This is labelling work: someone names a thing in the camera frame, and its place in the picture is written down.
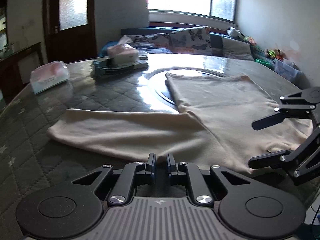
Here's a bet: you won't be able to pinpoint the cream sweatshirt garment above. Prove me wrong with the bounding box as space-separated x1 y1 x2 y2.
47 73 312 177

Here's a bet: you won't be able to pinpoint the clear plastic storage box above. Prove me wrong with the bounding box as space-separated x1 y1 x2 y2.
274 59 302 83

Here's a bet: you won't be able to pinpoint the green bowl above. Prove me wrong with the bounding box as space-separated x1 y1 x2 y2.
255 59 270 67

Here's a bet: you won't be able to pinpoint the small colourful plush toys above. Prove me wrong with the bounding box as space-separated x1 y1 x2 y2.
265 49 284 61

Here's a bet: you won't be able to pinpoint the grey plain pillow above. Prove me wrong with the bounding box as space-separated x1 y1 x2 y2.
222 37 254 61

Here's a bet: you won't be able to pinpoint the black white plush toy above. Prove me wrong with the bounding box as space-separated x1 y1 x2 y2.
226 27 241 38

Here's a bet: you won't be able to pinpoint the round black induction cooktop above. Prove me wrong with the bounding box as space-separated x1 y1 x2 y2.
155 85 176 106

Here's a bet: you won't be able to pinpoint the blue sofa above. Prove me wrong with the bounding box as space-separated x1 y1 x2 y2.
98 26 306 81

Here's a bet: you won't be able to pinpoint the upright butterfly pillow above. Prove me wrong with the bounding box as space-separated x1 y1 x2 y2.
170 26 213 56

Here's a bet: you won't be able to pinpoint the teal black smartwatch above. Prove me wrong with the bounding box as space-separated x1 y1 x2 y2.
91 59 135 79

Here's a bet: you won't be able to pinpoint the white remote control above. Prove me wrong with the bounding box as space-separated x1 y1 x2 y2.
131 60 149 69

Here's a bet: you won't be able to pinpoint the flat butterfly pillow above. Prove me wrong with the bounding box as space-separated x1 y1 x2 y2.
119 33 173 54

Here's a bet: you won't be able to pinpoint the soft pack pink tissues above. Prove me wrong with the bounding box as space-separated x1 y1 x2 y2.
30 61 70 94

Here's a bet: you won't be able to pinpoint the green flat packet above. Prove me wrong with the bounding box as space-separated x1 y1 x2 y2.
138 51 149 60

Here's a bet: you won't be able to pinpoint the pink white tissue box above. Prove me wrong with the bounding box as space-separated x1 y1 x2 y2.
107 44 139 64

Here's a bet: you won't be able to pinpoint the dark wooden side cabinet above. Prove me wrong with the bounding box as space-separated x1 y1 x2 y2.
1 42 44 104

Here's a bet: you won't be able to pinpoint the dark wooden door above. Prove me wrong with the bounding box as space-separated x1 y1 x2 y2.
42 0 97 63

